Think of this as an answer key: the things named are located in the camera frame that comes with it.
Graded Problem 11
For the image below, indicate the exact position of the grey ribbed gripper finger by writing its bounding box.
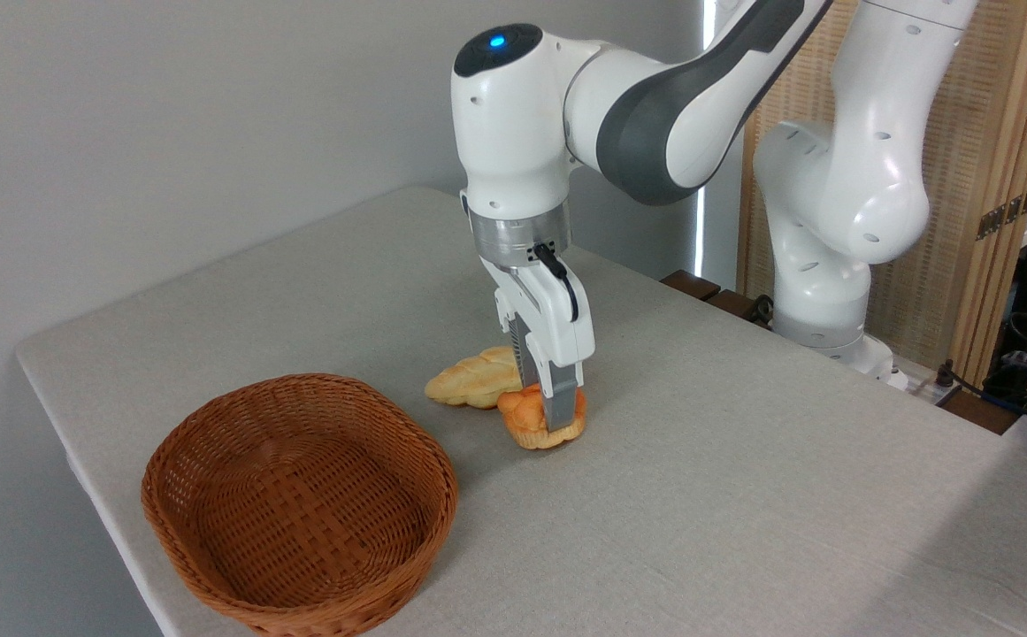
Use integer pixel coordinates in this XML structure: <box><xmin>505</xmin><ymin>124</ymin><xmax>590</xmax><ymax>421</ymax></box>
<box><xmin>505</xmin><ymin>320</ymin><xmax>540</xmax><ymax>391</ymax></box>
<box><xmin>536</xmin><ymin>357</ymin><xmax>585</xmax><ymax>434</ymax></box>

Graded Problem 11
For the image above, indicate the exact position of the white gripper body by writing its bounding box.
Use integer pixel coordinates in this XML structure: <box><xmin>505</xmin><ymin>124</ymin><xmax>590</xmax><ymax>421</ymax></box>
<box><xmin>479</xmin><ymin>256</ymin><xmax>596</xmax><ymax>370</ymax></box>

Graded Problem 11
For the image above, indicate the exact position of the round orange bread bun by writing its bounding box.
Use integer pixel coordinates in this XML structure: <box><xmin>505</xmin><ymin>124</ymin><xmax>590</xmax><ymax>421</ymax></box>
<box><xmin>496</xmin><ymin>382</ymin><xmax>588</xmax><ymax>452</ymax></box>

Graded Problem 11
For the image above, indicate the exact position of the long braided bread loaf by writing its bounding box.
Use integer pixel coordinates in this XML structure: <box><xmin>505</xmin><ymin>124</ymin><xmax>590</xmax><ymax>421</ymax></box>
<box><xmin>425</xmin><ymin>345</ymin><xmax>525</xmax><ymax>411</ymax></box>

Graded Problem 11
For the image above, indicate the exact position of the brown wicker basket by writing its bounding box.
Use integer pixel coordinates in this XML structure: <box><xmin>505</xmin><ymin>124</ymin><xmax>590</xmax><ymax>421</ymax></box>
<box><xmin>141</xmin><ymin>372</ymin><xmax>460</xmax><ymax>637</ymax></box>

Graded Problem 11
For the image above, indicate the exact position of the dark wooden block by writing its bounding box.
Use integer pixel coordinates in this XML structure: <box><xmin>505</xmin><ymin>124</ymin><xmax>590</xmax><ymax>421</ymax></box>
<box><xmin>660</xmin><ymin>269</ymin><xmax>723</xmax><ymax>303</ymax></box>
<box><xmin>707</xmin><ymin>288</ymin><xmax>772</xmax><ymax>326</ymax></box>

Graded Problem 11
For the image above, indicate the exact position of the grey tablecloth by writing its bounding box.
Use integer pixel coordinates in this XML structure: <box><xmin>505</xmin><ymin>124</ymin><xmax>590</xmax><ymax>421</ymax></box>
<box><xmin>15</xmin><ymin>185</ymin><xmax>1027</xmax><ymax>637</ymax></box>

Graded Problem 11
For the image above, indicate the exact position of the dark wooden board edge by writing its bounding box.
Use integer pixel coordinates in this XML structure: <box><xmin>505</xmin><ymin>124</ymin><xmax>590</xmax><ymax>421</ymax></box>
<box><xmin>934</xmin><ymin>388</ymin><xmax>1020</xmax><ymax>436</ymax></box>

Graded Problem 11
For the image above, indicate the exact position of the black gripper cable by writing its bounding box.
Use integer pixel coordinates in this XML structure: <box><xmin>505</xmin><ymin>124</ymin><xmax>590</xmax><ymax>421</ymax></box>
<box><xmin>533</xmin><ymin>242</ymin><xmax>580</xmax><ymax>324</ymax></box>

